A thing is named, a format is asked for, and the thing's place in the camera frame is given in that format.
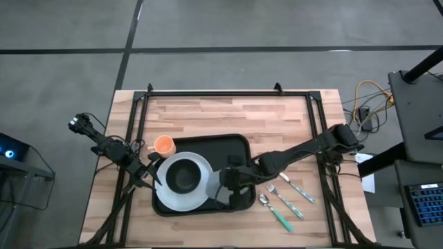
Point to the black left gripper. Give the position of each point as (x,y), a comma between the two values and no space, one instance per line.
(142,171)

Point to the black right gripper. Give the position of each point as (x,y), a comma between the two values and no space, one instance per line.
(235,178)

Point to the black bowl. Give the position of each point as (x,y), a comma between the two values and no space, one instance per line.
(183,176)

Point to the orange cup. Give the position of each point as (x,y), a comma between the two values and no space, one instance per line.
(163,145)

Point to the white round plate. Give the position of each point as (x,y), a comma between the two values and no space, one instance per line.
(183,202)

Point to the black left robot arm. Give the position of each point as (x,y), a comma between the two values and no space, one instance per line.
(104,145)

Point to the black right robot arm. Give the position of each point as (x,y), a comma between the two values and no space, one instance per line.
(304,148)

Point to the black plastic tray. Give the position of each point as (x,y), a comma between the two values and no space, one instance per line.
(214,145)

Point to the grey side table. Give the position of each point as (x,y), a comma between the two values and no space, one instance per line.
(31,171)

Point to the white paper sheet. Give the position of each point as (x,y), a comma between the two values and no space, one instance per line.
(368,183)

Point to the black power adapter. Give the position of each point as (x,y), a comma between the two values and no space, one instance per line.
(365,119)

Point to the computer with blue light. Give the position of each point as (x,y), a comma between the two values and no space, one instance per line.
(10,152)

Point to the black cart beam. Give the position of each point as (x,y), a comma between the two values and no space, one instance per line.
(380,160)

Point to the backlit keyboard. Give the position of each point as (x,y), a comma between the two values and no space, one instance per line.
(427,204)

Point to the dark grey desk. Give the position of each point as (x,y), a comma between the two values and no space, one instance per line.
(422,238)

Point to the black monitor corner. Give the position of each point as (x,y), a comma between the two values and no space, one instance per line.
(436,134)

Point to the black pole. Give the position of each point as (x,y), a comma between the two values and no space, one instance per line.
(424,65)

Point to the black metal table frame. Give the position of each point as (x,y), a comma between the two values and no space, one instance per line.
(225,93)

